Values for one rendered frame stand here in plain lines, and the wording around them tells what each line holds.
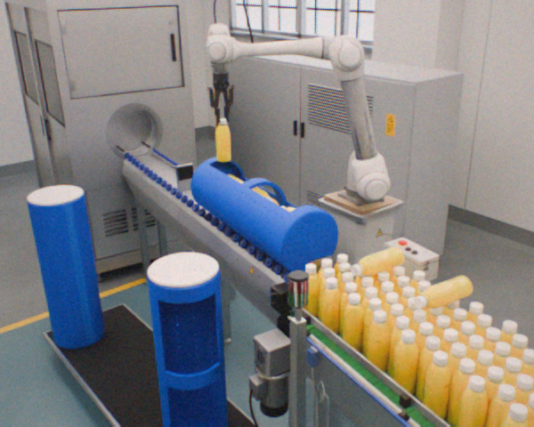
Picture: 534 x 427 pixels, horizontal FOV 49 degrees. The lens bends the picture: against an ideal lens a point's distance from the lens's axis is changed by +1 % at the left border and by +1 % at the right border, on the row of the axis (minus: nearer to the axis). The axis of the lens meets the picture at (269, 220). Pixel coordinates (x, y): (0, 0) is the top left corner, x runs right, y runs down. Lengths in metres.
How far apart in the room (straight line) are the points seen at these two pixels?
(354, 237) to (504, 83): 2.41
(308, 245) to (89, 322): 1.57
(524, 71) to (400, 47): 0.99
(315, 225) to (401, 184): 1.77
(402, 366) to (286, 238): 0.72
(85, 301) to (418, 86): 2.38
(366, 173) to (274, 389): 1.07
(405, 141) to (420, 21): 1.36
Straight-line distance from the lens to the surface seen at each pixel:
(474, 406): 1.69
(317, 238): 2.37
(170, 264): 2.36
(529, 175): 5.00
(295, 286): 1.76
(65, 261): 3.28
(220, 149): 2.86
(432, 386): 1.77
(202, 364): 2.73
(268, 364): 2.17
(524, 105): 4.93
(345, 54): 2.56
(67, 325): 3.47
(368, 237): 2.98
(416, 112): 3.92
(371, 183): 2.70
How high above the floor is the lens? 2.11
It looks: 23 degrees down
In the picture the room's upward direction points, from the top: 1 degrees counter-clockwise
